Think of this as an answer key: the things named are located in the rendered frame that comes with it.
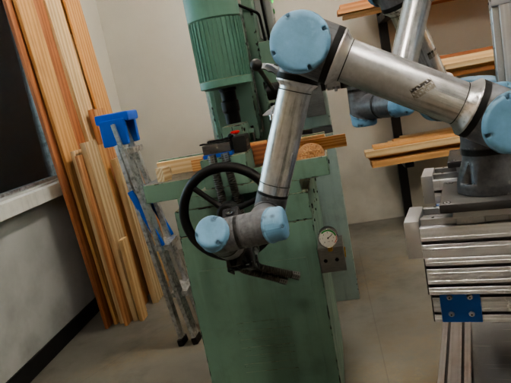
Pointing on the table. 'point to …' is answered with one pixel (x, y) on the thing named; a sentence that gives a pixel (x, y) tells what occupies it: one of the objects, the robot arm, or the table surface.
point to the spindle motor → (217, 43)
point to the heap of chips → (311, 150)
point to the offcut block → (163, 174)
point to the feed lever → (265, 80)
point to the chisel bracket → (236, 128)
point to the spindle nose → (230, 105)
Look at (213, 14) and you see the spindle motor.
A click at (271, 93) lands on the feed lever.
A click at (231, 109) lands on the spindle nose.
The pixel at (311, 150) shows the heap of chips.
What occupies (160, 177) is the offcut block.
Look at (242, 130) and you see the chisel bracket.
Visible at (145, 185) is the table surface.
